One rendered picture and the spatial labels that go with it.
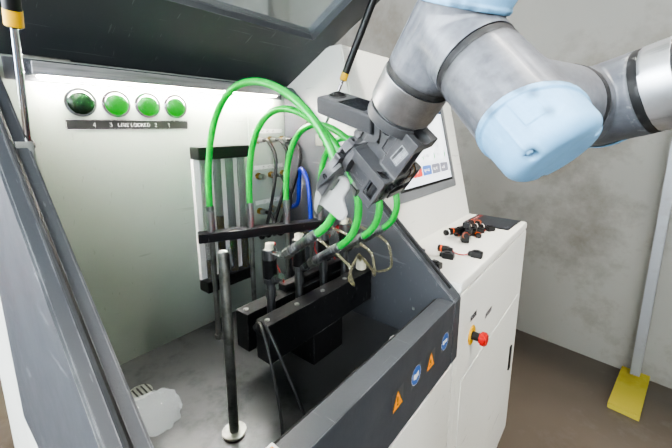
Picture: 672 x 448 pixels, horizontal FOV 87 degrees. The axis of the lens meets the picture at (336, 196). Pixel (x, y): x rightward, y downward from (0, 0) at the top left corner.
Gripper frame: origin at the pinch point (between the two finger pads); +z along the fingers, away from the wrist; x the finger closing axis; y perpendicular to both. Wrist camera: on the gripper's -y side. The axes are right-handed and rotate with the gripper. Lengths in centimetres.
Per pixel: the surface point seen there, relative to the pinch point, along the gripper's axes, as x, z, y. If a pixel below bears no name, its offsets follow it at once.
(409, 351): 4.5, 17.0, 26.0
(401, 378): 1.1, 18.9, 28.6
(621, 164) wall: 193, 43, 30
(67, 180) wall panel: -32, 21, -34
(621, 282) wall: 179, 83, 79
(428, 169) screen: 65, 36, -11
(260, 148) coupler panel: 12.2, 31.4, -36.1
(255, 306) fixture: -11.2, 29.4, 2.4
